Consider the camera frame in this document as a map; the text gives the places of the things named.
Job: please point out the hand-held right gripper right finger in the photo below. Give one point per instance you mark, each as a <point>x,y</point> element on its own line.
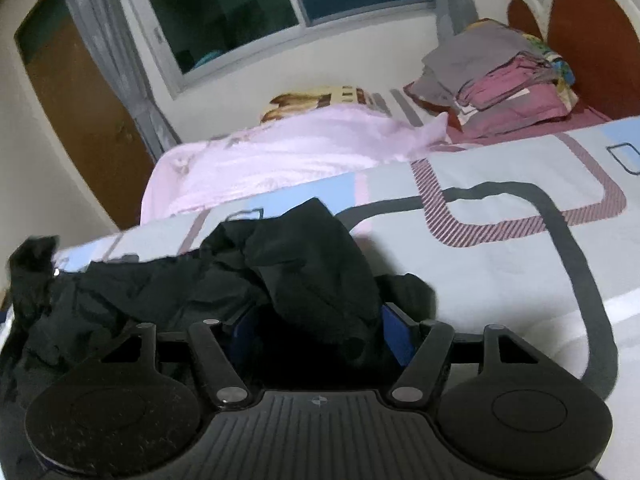
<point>397,332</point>

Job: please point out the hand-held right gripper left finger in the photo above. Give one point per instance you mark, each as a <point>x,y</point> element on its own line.
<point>245,335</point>

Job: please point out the black padded jacket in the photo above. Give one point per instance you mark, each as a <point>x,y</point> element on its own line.
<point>300,270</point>

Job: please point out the bed with patterned sheet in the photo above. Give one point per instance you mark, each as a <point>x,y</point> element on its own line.
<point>500,260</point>

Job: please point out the pink blanket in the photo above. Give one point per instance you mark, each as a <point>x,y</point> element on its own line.
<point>275,155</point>

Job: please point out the yellow printed pillow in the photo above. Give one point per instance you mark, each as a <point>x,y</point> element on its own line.
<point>310,100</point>

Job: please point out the pink folded cloth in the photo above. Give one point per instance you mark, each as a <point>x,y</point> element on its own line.
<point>505,80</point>

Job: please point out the brown wooden door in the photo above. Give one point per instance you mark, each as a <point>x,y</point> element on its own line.
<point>75,110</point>

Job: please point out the colourful printed cloth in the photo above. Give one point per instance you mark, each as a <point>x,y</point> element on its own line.
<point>557,65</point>

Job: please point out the grey curtain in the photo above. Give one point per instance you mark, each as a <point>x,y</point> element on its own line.
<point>110,35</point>
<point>452,5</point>

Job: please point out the sliding glass window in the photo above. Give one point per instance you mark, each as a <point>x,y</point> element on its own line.
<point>225,5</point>

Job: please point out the red and white headboard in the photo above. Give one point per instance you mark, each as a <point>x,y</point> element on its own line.
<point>595,35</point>

